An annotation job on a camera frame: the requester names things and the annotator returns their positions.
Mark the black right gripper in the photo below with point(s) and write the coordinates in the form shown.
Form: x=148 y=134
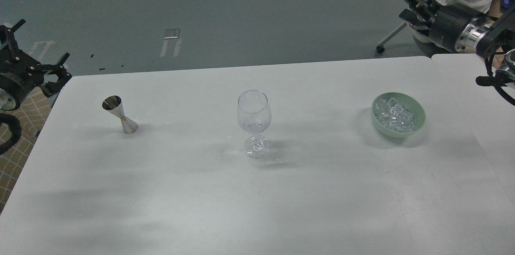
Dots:
x=453 y=27

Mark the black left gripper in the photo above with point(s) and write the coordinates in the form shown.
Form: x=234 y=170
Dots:
x=20 y=73

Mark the steel cocktail jigger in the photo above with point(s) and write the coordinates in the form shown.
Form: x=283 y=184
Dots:
x=114 y=105

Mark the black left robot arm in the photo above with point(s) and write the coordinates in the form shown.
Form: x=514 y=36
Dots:
x=12 y=123

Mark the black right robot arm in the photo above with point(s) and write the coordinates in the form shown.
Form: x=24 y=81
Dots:
x=497 y=50

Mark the clear ice cubes pile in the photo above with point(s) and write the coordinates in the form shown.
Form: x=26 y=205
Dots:
x=393 y=115

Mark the clear wine glass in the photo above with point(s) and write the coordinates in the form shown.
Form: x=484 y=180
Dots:
x=254 y=116

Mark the beige office chair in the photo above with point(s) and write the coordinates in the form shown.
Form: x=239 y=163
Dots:
x=402 y=35

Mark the green bowl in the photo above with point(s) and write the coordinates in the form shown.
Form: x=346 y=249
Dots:
x=411 y=104

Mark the metal floor plate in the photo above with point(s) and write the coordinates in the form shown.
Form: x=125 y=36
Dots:
x=171 y=33

